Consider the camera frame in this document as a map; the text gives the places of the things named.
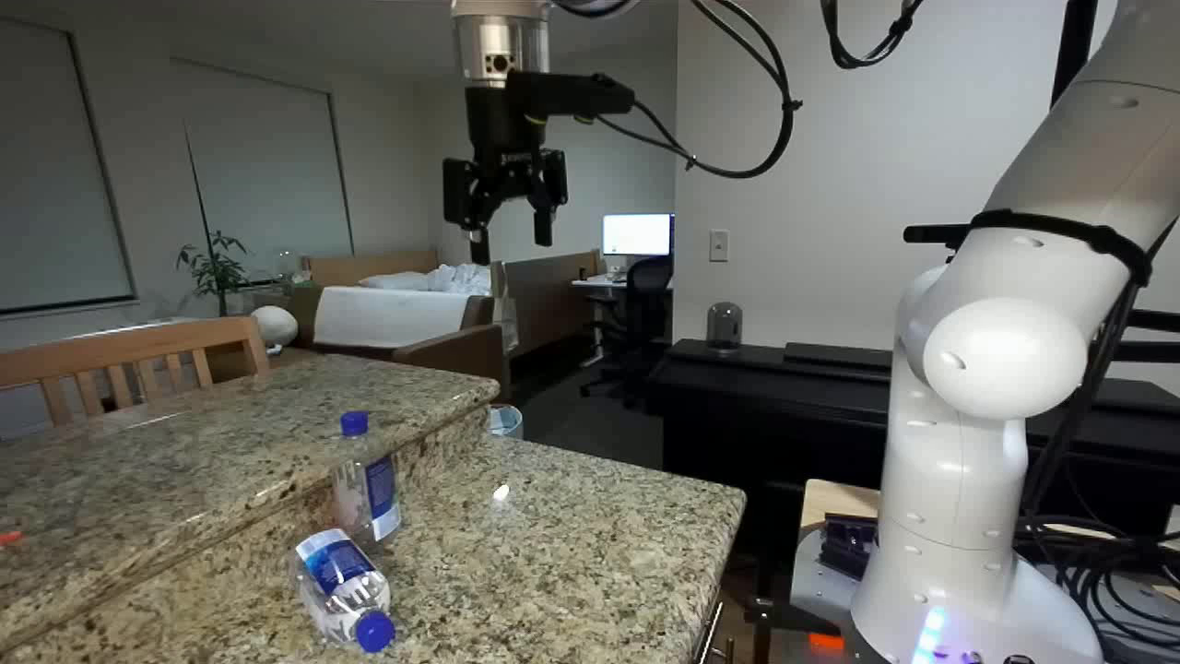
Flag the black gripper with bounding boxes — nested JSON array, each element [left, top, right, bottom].
[[438, 79, 573, 268]]

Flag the clear water bottle blue cap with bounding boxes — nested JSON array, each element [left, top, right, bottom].
[[293, 525, 401, 655], [329, 409, 406, 546]]

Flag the lit computer monitor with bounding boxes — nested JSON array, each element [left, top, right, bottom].
[[597, 209, 678, 263]]

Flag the wooden bed white bedding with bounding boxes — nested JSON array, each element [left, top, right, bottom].
[[289, 246, 606, 382]]

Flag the black office chair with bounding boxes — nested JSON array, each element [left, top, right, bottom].
[[577, 256, 678, 401]]

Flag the clear plastic cup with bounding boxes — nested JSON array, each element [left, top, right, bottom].
[[482, 401, 528, 444]]

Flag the glass jar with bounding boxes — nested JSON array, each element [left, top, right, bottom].
[[703, 297, 746, 345]]

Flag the white round lamp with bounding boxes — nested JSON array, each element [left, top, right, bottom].
[[249, 302, 304, 363]]

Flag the green potted plant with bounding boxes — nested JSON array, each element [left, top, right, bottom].
[[174, 224, 256, 322]]

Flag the black low cabinet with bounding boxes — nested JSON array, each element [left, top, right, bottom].
[[647, 337, 1180, 546]]

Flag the wooden slat-back chair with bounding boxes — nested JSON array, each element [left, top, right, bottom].
[[0, 312, 273, 430]]

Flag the small black device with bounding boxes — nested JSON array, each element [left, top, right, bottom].
[[820, 514, 879, 583]]

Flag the black vertical pole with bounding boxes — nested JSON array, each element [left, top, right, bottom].
[[1050, 0, 1098, 102]]

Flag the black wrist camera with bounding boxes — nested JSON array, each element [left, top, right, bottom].
[[507, 71, 640, 125]]

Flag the white wall projection screen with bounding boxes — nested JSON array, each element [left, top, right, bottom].
[[181, 60, 359, 281], [0, 13, 141, 316]]

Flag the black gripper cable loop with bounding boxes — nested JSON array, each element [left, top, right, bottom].
[[603, 0, 807, 183]]

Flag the black hanging cable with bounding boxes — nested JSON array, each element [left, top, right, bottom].
[[820, 0, 931, 75]]

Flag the black cable strapped along arm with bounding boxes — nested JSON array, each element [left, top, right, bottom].
[[899, 208, 1180, 527]]

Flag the black floor cable bundle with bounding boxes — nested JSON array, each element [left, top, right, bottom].
[[1026, 514, 1180, 664]]

